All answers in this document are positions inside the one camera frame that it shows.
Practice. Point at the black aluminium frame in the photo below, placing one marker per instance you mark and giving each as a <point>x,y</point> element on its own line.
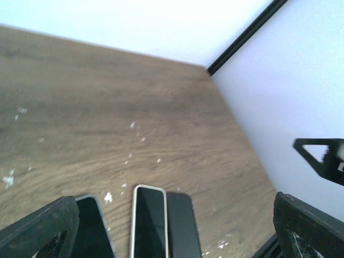
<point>258,22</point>

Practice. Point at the black phone case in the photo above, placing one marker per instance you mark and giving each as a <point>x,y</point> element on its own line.
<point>185,196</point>

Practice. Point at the beige phone case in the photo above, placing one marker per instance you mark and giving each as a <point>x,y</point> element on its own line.
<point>149,188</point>

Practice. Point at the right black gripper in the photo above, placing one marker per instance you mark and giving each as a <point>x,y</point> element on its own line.
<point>328,165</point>

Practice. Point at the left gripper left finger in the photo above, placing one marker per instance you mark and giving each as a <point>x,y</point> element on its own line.
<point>47,232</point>

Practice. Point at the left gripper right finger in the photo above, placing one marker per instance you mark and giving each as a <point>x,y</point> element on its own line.
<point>305,231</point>

